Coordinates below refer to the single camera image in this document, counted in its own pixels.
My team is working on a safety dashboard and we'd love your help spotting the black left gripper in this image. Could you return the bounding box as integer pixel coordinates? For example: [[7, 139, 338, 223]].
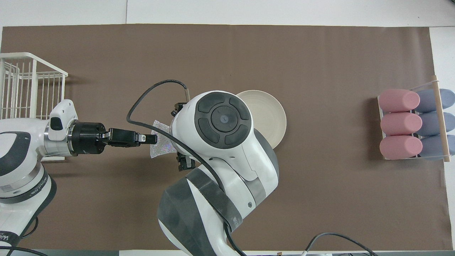
[[70, 122, 140, 156]]

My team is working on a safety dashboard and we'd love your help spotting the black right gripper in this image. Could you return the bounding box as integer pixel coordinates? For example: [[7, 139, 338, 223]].
[[139, 102, 196, 172]]

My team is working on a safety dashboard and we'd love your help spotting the silver mesh sponge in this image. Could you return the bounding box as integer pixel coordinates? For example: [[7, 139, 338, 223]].
[[149, 120, 178, 159]]

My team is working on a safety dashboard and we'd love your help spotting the cream round plate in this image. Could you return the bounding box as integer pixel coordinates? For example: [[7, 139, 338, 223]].
[[236, 90, 287, 150]]

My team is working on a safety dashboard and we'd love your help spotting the brown table mat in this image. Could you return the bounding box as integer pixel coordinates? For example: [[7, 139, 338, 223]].
[[0, 24, 453, 251]]

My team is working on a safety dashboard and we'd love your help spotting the pink plastic cup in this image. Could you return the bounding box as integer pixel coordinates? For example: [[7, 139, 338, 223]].
[[380, 112, 423, 136], [378, 89, 421, 113], [379, 135, 423, 160]]

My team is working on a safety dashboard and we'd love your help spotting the blue plastic cup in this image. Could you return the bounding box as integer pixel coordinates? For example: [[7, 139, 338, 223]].
[[416, 134, 455, 160], [414, 112, 455, 137], [415, 89, 455, 113]]

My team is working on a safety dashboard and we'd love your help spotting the cup rack with wooden rod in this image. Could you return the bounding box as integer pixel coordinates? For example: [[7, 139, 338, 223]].
[[378, 75, 455, 162]]

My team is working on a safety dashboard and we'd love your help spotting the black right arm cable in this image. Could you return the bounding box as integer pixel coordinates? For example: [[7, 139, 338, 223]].
[[127, 80, 249, 256]]

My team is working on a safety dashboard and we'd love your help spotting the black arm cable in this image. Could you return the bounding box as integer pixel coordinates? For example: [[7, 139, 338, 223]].
[[0, 216, 48, 256], [127, 80, 249, 256]]

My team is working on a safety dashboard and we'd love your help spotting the white wire dish rack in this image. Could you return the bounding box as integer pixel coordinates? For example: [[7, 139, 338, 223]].
[[0, 52, 68, 161]]

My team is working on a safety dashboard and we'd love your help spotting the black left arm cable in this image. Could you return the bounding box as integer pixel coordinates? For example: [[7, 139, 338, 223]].
[[0, 216, 48, 256]]

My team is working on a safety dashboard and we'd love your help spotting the black base cable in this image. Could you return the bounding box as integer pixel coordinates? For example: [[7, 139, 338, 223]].
[[304, 233, 379, 256]]

